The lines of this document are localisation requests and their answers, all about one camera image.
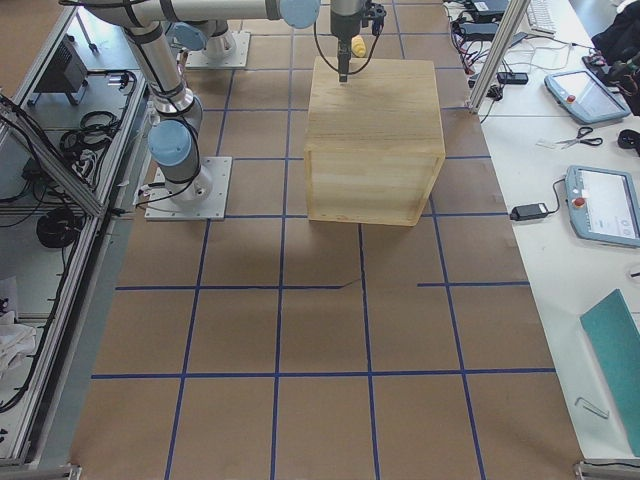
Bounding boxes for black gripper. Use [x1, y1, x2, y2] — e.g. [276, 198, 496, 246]
[330, 10, 361, 83]
[361, 0, 387, 36]

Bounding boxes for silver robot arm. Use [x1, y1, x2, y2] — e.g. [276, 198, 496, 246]
[161, 1, 386, 59]
[79, 1, 321, 216]

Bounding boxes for light wooden drawer cabinet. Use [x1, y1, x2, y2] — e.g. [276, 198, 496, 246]
[304, 58, 445, 226]

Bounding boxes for toy bread loaf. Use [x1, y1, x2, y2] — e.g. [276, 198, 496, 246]
[351, 35, 367, 58]

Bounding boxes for black power supply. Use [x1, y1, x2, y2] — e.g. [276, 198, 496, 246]
[463, 0, 509, 23]

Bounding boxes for aluminium upright profile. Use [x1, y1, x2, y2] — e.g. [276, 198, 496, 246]
[467, 0, 529, 114]

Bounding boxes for small black device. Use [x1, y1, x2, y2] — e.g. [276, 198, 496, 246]
[496, 72, 529, 85]

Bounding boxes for white keyboard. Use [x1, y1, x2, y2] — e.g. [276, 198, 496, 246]
[525, 0, 556, 36]

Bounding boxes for far teach pendant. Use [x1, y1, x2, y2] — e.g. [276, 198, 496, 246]
[544, 70, 631, 125]

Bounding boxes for teach pendant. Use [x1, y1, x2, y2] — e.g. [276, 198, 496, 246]
[564, 165, 639, 248]
[544, 70, 631, 125]

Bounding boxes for black power adapter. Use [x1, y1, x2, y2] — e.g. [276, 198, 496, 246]
[509, 203, 550, 222]

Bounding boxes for black electronics box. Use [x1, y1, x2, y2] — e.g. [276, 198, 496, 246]
[28, 36, 88, 106]

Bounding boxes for near teach pendant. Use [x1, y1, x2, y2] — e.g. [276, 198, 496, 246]
[564, 165, 639, 248]

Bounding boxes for metal hex key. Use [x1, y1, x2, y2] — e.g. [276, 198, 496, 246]
[574, 396, 610, 420]

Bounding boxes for white crumpled cloth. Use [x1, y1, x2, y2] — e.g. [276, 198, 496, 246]
[0, 277, 39, 381]

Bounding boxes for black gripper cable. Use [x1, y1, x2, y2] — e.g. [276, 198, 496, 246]
[312, 19, 379, 77]

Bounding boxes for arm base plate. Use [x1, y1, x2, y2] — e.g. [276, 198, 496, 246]
[144, 157, 232, 221]
[186, 30, 251, 70]

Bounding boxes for black handled scissors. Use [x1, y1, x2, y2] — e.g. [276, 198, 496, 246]
[556, 126, 603, 149]

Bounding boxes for black cable bundle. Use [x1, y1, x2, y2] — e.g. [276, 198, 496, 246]
[59, 110, 125, 177]

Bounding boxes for aluminium side frame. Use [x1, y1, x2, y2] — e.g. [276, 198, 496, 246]
[1, 1, 146, 468]

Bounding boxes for coiled black cable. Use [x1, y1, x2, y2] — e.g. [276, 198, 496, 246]
[35, 205, 84, 250]

